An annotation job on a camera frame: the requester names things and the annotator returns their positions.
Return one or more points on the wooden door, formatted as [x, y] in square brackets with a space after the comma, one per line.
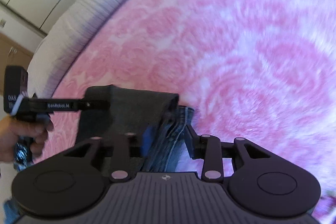
[11, 53]

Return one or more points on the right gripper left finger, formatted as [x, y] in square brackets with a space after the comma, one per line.
[147, 138]

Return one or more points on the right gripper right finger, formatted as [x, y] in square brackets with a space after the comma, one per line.
[196, 144]

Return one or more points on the pink floral blanket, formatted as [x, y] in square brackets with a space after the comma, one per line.
[261, 69]

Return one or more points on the dark grey garment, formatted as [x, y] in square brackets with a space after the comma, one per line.
[131, 111]

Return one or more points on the white ribbed rolled duvet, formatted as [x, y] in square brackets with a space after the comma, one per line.
[64, 43]

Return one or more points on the blue denim jeans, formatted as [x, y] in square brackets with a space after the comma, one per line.
[165, 151]

